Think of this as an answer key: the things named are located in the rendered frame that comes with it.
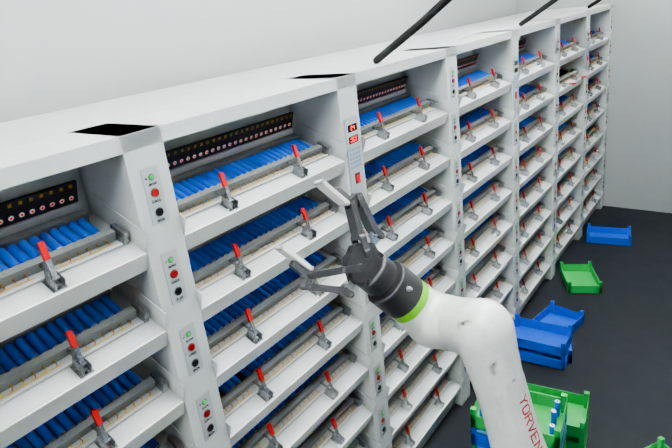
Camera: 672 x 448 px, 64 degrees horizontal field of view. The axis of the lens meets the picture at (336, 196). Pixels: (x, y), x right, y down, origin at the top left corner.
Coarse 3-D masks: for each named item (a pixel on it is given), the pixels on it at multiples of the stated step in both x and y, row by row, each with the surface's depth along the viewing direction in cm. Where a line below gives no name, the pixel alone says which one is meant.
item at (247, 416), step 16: (336, 304) 186; (352, 304) 181; (336, 320) 179; (352, 320) 181; (336, 336) 173; (352, 336) 179; (320, 352) 166; (336, 352) 173; (288, 368) 159; (304, 368) 160; (272, 384) 153; (288, 384) 154; (240, 400) 147; (256, 400) 148; (272, 400) 149; (240, 416) 143; (256, 416) 144; (240, 432) 140
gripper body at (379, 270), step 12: (348, 252) 96; (360, 252) 96; (372, 252) 97; (348, 264) 94; (372, 264) 97; (384, 264) 95; (348, 276) 96; (360, 276) 95; (372, 276) 95; (384, 276) 95; (372, 288) 95; (384, 288) 95
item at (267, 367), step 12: (336, 312) 179; (324, 324) 175; (300, 336) 167; (312, 336) 171; (288, 348) 162; (276, 360) 158; (288, 360) 160; (264, 372) 154; (240, 384) 149; (252, 384) 151; (228, 396) 145
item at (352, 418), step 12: (348, 396) 197; (360, 396) 194; (336, 408) 190; (348, 408) 193; (360, 408) 194; (372, 408) 192; (324, 420) 185; (336, 420) 188; (348, 420) 188; (360, 420) 189; (312, 432) 180; (324, 432) 182; (336, 432) 179; (348, 432) 184; (300, 444) 176; (312, 444) 177; (324, 444) 179; (336, 444) 180; (348, 444) 184
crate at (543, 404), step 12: (540, 396) 199; (552, 396) 196; (564, 396) 192; (540, 408) 198; (552, 408) 197; (564, 408) 190; (480, 420) 191; (540, 420) 193; (564, 420) 189; (552, 444) 180
